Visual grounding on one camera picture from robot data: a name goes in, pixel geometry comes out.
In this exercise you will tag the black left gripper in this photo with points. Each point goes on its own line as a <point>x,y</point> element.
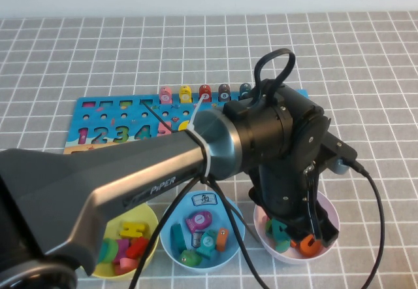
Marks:
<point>284,200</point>

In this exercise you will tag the teal wooden number four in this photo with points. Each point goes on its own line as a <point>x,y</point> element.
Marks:
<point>281,233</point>

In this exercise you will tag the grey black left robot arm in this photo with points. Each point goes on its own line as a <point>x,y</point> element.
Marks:
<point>98,178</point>

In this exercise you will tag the orange wooden number piece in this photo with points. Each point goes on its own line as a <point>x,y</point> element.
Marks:
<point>304,248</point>

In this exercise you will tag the pink plastic bowl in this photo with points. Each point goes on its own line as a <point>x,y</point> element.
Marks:
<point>328,209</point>

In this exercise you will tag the blue plastic bowl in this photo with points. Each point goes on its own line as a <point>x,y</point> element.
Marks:
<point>186,212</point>

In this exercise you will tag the yellow plastic bowl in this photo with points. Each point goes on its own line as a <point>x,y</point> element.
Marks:
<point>147,217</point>

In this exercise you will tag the red wooden symbol piece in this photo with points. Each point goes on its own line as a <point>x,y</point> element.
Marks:
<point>137,248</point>

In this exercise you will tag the yellow wooden symbol piece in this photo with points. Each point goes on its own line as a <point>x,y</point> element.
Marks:
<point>130,228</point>

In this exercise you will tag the salmon pink wooden piece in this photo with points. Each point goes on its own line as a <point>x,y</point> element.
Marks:
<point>127,264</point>

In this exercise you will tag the magenta wooden shape piece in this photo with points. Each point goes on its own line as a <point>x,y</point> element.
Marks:
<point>122,246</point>

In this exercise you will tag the ocean themed wooden puzzle board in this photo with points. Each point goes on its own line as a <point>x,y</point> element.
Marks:
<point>111,122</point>

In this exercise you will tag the orange fish peg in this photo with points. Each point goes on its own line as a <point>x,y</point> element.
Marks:
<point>222,240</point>

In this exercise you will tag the teal fish peg two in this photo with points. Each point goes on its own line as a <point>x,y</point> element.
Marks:
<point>206,243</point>

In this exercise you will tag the magenta fish peg one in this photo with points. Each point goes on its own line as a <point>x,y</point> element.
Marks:
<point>199,220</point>

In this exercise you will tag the green fish peg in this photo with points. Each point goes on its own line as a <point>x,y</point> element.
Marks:
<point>189,258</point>

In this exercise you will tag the dark teal fish peg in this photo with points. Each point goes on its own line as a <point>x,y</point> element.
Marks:
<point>178,238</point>

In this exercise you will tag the dark blue fish peg nine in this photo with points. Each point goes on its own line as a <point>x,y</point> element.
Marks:
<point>243,89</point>

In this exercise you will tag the white zip tie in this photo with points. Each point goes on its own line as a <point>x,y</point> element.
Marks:
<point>197,119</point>

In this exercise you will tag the brown fish peg eight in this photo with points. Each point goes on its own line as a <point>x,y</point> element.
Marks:
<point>224,94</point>

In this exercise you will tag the yellow wooden number six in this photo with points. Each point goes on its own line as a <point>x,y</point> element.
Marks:
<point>183,125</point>

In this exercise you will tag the red fish peg seven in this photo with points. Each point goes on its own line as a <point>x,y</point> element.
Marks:
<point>206,90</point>

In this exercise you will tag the pink wooden number five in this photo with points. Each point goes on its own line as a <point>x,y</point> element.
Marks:
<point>163,130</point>

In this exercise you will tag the yellow fish peg six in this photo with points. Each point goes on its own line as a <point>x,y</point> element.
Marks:
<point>185,96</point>

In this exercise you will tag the light green wooden disc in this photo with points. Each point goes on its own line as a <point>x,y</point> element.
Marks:
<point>112,251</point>

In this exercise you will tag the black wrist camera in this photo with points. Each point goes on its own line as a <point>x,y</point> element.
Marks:
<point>339,153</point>

